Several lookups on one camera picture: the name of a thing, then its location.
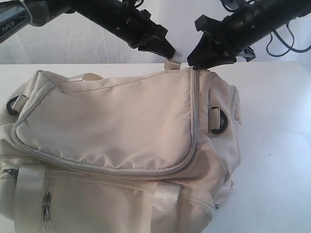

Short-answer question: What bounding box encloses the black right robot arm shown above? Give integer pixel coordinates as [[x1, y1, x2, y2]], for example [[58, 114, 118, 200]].
[[187, 0, 311, 69]]

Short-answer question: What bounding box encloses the white backdrop curtain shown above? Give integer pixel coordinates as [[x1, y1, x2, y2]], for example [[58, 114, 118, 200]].
[[0, 0, 311, 66]]

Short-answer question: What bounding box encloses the cream fabric duffel bag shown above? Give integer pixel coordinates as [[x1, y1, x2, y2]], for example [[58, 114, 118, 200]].
[[0, 61, 241, 233]]

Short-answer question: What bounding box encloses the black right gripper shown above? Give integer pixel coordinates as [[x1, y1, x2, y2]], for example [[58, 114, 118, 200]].
[[187, 0, 275, 67]]

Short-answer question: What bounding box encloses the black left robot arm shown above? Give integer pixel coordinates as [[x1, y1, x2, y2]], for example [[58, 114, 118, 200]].
[[0, 0, 175, 59]]

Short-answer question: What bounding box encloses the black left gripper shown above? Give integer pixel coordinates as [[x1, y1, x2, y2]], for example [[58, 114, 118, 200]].
[[104, 0, 175, 58]]

